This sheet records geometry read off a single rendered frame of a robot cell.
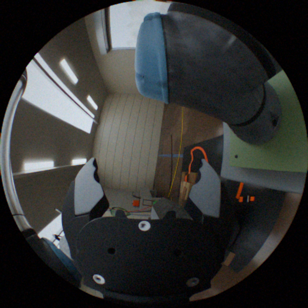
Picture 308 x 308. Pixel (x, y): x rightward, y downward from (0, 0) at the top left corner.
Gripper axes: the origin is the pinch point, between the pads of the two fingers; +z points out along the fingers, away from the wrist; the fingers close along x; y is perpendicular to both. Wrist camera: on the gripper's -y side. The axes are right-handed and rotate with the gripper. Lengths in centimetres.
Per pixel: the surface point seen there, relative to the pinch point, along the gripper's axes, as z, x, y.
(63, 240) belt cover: -17, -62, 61
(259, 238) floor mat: -36, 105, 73
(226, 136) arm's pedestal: 19.4, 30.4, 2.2
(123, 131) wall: 548, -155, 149
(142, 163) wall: 470, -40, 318
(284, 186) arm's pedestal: -11.2, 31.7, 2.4
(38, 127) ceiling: 127, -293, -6
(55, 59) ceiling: 156, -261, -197
